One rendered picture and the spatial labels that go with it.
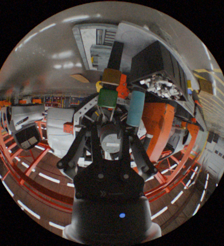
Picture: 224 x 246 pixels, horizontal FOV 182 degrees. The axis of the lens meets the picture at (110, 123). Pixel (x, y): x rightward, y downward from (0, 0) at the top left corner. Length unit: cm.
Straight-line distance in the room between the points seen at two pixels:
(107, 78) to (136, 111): 29
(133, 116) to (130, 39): 36
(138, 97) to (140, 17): 62
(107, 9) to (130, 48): 48
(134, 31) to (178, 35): 56
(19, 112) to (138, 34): 272
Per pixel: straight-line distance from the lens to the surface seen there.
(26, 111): 270
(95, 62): 92
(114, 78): 16
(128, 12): 67
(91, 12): 71
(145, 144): 40
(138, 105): 41
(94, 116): 102
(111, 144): 40
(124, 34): 24
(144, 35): 24
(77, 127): 29
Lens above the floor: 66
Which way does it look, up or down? 13 degrees up
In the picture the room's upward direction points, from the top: 170 degrees counter-clockwise
